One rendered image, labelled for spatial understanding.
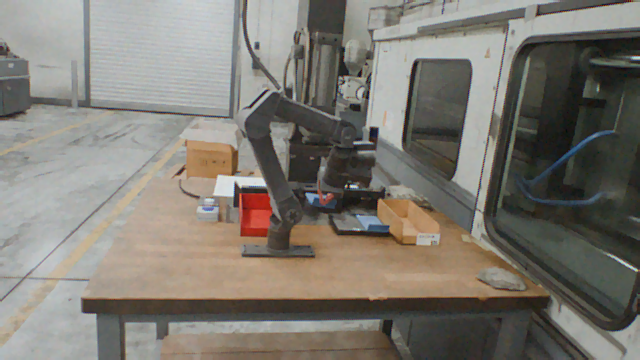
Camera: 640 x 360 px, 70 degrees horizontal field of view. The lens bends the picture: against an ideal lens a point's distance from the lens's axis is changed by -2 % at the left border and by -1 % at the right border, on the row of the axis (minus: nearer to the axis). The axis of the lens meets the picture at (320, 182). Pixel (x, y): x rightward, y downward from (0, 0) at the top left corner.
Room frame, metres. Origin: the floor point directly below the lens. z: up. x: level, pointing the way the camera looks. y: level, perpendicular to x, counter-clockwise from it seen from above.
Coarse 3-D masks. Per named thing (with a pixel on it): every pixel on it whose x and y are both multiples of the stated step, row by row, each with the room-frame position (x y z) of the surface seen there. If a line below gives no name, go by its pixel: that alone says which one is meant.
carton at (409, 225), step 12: (384, 204) 1.53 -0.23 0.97; (396, 204) 1.60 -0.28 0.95; (408, 204) 1.61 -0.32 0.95; (384, 216) 1.51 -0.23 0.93; (396, 216) 1.41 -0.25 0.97; (408, 216) 1.60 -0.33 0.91; (420, 216) 1.50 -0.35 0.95; (396, 228) 1.39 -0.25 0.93; (408, 228) 1.49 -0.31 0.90; (420, 228) 1.49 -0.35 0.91; (432, 228) 1.41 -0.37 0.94; (396, 240) 1.38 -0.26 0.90; (408, 240) 1.35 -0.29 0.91; (420, 240) 1.36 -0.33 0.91; (432, 240) 1.37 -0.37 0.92
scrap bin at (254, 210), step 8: (240, 200) 1.45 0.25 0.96; (248, 200) 1.53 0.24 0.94; (256, 200) 1.53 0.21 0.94; (264, 200) 1.54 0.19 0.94; (240, 208) 1.37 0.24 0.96; (248, 208) 1.53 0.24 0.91; (256, 208) 1.53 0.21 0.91; (264, 208) 1.54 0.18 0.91; (240, 216) 1.31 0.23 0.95; (248, 216) 1.45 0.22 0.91; (256, 216) 1.46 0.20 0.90; (264, 216) 1.47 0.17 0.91; (240, 224) 1.28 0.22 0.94; (248, 224) 1.38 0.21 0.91; (256, 224) 1.39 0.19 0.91; (264, 224) 1.39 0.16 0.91; (240, 232) 1.28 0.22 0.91; (248, 232) 1.29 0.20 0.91; (256, 232) 1.29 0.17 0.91; (264, 232) 1.30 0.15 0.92
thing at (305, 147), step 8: (304, 128) 1.67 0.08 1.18; (312, 136) 1.55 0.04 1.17; (320, 136) 1.56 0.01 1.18; (288, 144) 1.57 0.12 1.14; (296, 144) 1.56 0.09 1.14; (304, 144) 1.57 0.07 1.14; (312, 144) 1.59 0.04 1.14; (320, 144) 1.59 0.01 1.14; (328, 144) 1.60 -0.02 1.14; (288, 152) 1.56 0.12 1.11; (296, 152) 1.55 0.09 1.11; (304, 152) 1.56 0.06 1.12; (312, 152) 1.57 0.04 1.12; (320, 152) 1.57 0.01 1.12; (328, 152) 1.58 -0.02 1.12
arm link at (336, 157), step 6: (336, 150) 1.24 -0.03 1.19; (342, 150) 1.25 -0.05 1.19; (348, 150) 1.25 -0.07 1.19; (354, 150) 1.26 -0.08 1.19; (330, 156) 1.25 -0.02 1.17; (336, 156) 1.23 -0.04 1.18; (342, 156) 1.24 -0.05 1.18; (348, 156) 1.24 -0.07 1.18; (354, 156) 1.25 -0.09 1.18; (330, 162) 1.25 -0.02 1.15; (336, 162) 1.24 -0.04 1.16; (342, 162) 1.24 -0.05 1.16; (348, 162) 1.25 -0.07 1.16; (354, 162) 1.26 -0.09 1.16; (336, 168) 1.25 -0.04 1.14; (342, 168) 1.25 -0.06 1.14
